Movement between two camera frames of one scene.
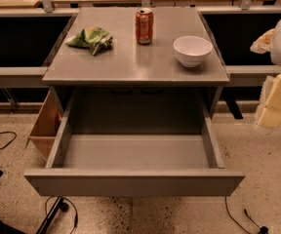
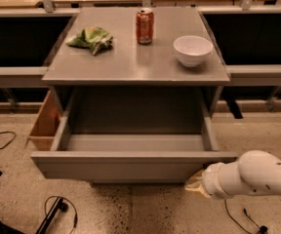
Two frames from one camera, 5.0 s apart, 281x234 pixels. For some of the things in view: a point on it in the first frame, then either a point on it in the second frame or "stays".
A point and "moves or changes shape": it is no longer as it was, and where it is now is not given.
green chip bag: (94, 38) stays
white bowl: (190, 50) stays
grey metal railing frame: (36, 76) stays
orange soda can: (143, 25) stays
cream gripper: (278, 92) -> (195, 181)
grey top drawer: (135, 165) moves or changes shape
